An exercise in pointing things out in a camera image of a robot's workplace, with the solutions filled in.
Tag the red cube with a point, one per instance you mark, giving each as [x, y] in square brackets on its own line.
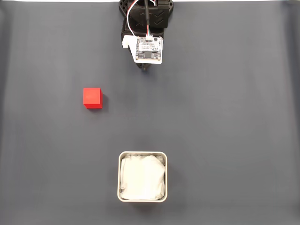
[92, 98]

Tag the white square metal box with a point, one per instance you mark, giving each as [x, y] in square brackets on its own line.
[118, 178]

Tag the dark grey table mat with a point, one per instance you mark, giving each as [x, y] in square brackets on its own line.
[211, 117]

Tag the white crumpled tissue paper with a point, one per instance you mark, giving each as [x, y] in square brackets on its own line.
[143, 179]

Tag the white wrist camera board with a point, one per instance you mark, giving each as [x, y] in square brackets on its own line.
[148, 50]

